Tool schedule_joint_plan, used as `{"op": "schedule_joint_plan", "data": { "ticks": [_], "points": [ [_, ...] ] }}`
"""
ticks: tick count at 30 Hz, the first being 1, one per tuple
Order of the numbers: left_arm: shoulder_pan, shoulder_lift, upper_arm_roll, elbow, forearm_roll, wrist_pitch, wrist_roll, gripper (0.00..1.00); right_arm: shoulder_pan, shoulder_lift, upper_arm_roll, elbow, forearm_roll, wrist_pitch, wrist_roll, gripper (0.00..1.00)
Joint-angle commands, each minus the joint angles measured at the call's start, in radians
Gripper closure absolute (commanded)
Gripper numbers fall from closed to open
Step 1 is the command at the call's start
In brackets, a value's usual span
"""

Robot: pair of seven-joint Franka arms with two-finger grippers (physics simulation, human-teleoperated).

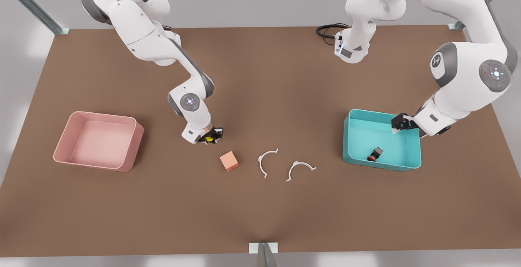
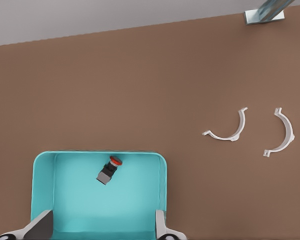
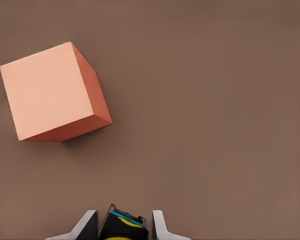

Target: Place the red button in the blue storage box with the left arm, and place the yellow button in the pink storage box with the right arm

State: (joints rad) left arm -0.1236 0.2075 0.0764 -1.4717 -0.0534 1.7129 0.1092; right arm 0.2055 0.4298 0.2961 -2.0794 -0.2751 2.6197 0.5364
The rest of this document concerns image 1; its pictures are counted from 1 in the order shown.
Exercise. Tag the red button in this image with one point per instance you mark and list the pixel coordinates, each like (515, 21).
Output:
(375, 154)

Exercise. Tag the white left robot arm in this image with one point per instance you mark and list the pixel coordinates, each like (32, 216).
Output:
(468, 71)

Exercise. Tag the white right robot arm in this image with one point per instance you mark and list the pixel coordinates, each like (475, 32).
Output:
(142, 35)

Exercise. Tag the blue storage box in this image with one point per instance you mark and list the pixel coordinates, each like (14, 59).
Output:
(382, 141)

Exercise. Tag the pink storage box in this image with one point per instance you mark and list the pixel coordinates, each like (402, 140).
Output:
(97, 141)

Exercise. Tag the orange cube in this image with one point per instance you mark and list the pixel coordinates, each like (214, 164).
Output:
(229, 161)

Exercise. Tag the white curved clip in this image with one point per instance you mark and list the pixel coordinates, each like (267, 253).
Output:
(299, 169)
(263, 163)

